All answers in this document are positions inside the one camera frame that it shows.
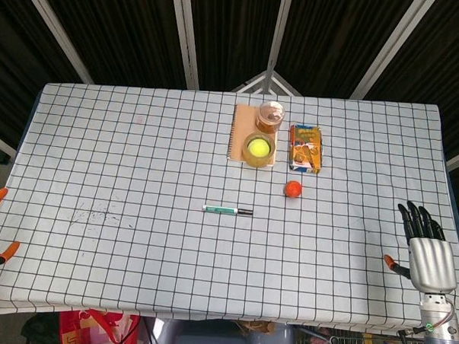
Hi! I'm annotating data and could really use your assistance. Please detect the clear yellow tape roll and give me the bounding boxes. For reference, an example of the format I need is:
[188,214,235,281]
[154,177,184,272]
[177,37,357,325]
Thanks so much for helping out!
[241,132,277,170]

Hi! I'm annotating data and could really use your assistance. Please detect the yellow tennis ball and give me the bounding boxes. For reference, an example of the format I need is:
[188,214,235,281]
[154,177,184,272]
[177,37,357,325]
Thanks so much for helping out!
[247,138,270,158]

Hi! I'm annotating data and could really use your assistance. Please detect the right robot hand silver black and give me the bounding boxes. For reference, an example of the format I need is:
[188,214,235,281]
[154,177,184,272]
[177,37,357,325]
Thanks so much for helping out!
[382,199,459,295]

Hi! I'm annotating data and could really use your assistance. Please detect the black bag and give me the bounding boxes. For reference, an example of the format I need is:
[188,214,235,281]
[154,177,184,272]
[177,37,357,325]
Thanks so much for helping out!
[19,312,62,344]

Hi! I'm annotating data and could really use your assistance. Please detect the white triangular frame brace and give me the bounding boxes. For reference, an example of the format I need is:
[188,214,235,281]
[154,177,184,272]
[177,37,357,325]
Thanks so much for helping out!
[231,68,303,97]

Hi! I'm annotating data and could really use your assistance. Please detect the tan spiral notebook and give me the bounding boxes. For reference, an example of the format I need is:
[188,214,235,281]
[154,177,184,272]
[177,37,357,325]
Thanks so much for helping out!
[225,103,281,166]

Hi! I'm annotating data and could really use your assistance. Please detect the orange blue snack box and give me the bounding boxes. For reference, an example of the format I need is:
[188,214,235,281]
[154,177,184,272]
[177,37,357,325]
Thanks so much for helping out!
[288,123,327,174]

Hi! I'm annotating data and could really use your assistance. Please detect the clear plastic jar orange contents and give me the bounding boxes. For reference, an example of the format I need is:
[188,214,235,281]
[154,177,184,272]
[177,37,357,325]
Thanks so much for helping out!
[255,100,287,136]

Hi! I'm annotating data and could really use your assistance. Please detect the white metal frame post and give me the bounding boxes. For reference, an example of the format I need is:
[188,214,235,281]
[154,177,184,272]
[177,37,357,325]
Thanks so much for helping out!
[166,0,204,91]
[262,0,295,92]
[14,0,97,85]
[349,0,438,103]

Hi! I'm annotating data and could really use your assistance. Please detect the orange ball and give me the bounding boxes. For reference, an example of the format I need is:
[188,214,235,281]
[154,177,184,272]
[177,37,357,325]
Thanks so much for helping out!
[283,180,304,200]

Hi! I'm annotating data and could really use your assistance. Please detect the white green marker body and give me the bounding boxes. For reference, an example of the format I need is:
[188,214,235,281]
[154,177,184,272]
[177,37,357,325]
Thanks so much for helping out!
[202,204,240,215]

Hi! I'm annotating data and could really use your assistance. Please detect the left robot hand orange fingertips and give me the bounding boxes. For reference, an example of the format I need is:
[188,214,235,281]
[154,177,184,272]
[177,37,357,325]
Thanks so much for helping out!
[0,186,23,276]

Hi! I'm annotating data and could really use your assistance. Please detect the red printed bag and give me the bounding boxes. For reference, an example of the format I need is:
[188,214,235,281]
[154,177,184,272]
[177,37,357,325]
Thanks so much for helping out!
[56,307,141,344]

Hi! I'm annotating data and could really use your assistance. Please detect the white black grid tablecloth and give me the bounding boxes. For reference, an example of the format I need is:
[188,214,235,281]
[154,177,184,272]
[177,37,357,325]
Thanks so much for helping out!
[0,78,459,337]

